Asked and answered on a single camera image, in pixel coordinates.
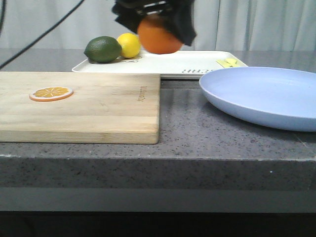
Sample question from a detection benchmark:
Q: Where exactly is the cream rectangular tray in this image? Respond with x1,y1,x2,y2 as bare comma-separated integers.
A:
72,50,246,79

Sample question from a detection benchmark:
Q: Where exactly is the yellow spoon on tray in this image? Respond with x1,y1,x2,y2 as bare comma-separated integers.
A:
216,58,238,68

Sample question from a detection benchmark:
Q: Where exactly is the grey curtain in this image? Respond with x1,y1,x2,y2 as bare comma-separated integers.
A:
0,0,316,51

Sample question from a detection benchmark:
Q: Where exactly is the wooden cutting board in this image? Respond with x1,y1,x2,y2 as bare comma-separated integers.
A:
0,72,160,144

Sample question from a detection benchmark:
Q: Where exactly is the yellow lemon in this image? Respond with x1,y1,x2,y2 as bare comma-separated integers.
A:
117,33,141,58

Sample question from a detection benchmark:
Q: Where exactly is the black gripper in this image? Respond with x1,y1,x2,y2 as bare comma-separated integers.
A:
112,0,197,46

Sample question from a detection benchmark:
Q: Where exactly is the light blue plate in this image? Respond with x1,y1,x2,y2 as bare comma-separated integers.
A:
199,67,316,132

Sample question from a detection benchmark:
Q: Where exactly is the orange slice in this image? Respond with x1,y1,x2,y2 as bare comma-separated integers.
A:
29,86,74,102

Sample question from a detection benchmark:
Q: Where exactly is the orange fruit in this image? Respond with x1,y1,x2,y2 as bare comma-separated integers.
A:
137,14,183,54

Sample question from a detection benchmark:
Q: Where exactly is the dark green lime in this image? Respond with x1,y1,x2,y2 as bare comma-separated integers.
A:
84,36,122,63

